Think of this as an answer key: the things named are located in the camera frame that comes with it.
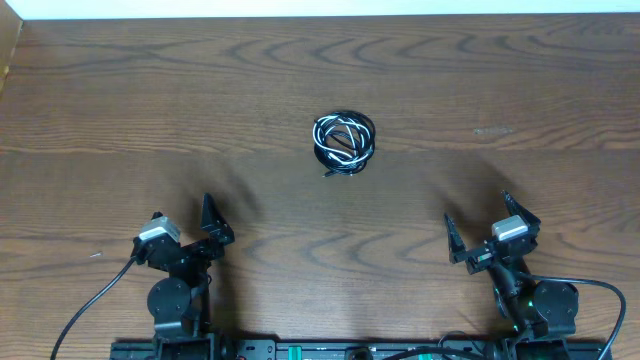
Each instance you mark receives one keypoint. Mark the brown cardboard side panel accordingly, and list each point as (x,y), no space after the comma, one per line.
(10,29)

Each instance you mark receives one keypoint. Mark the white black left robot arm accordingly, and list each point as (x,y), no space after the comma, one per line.
(180,303)

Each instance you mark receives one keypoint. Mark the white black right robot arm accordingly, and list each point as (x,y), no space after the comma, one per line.
(542,311)

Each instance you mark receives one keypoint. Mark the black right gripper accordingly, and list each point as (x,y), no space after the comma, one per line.
(458,251)

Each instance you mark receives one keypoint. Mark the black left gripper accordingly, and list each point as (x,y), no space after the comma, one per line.
(189,250)

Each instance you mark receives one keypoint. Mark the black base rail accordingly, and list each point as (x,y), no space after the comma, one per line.
(280,350)

